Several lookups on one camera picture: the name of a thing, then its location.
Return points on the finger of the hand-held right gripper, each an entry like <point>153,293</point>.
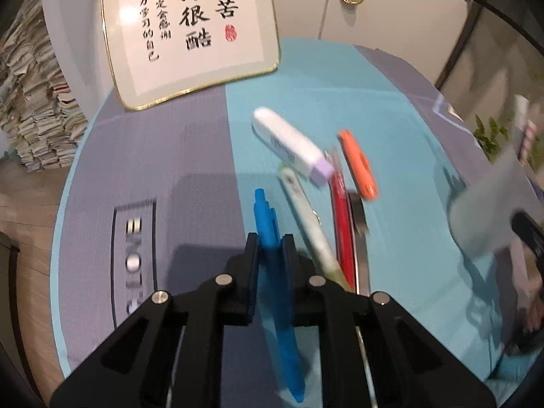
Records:
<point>527,229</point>

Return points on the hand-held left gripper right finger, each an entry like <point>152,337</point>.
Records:
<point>293,280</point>

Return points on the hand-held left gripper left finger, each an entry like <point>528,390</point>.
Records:
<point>250,272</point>

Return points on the blue pen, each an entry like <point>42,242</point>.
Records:
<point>265,221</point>

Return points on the white green pen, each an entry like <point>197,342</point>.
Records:
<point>308,221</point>

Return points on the red pen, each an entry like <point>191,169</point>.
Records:
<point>342,229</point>

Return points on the grey pen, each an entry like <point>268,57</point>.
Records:
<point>361,246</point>

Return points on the pink patterned pen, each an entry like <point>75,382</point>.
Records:
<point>530,138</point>

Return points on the white grey correction tape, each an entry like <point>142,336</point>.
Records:
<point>520,114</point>

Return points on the orange highlighter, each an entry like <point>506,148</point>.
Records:
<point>359,165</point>

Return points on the white lilac correction tape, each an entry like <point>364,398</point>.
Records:
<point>284,140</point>

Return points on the green leafy plant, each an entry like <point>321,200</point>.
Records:
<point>491,136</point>

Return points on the blue grey printed desk mat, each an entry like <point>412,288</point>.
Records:
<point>170,144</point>

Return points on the framed calligraphy sign board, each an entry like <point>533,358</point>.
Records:
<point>238,63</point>

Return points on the white lower cabinet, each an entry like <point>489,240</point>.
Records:
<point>403,21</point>

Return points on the tall stack of papers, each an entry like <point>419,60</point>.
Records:
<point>34,106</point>

